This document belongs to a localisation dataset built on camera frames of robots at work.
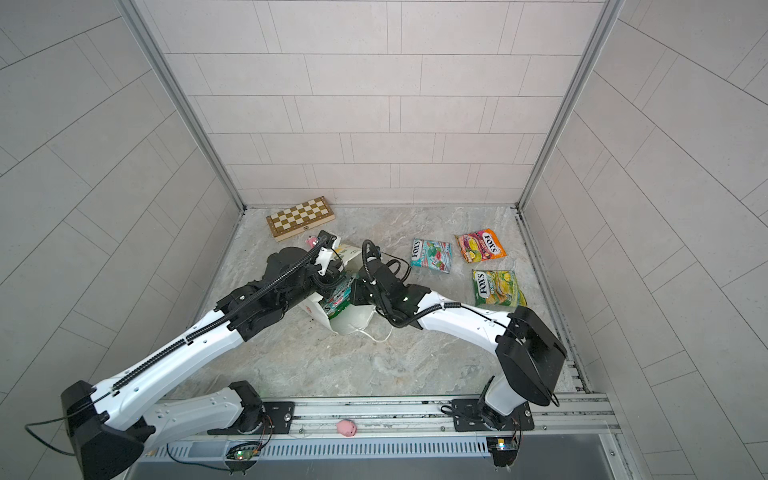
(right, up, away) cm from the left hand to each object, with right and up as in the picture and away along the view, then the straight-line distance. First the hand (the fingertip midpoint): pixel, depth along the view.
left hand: (347, 259), depth 72 cm
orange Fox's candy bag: (+41, +1, +30) cm, 51 cm away
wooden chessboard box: (-24, +12, +37) cm, 46 cm away
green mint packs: (-3, -12, +6) cm, 13 cm away
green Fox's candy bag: (+43, -11, +20) cm, 48 cm away
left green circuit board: (-22, -42, -7) cm, 48 cm away
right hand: (-1, -8, +7) cm, 11 cm away
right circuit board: (+37, -44, -4) cm, 57 cm away
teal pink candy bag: (+23, -1, +27) cm, 36 cm away
